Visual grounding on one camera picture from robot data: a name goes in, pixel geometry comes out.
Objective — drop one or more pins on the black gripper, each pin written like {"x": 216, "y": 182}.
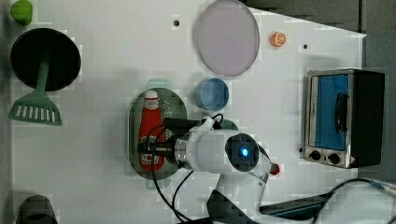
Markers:
{"x": 166, "y": 149}

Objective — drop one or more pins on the red ketchup bottle toy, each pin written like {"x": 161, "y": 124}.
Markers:
{"x": 149, "y": 130}

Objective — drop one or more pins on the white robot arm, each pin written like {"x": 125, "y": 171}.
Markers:
{"x": 203, "y": 146}

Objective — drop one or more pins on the green oval strainer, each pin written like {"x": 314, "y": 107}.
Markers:
{"x": 171, "y": 106}

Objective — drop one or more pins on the green cup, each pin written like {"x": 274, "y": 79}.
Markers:
{"x": 228, "y": 125}

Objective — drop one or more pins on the blue cup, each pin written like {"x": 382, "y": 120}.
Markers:
{"x": 212, "y": 94}

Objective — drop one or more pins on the red tomato toy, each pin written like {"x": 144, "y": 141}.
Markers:
{"x": 275, "y": 169}

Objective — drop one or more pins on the lilac round plate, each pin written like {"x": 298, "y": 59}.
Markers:
{"x": 227, "y": 37}

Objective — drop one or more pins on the green slotted spatula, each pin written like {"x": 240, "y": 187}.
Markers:
{"x": 36, "y": 106}

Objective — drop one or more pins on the dark grey mug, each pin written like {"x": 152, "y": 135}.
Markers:
{"x": 36, "y": 209}

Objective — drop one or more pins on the orange slice toy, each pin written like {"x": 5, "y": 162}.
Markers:
{"x": 278, "y": 39}

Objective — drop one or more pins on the black round pan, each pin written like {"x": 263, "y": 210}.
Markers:
{"x": 64, "y": 63}

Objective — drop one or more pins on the silver toaster oven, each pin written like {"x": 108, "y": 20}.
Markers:
{"x": 344, "y": 115}

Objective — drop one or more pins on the green pepper toy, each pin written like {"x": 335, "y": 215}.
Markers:
{"x": 22, "y": 12}

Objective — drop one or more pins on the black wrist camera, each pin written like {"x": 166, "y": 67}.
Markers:
{"x": 179, "y": 123}

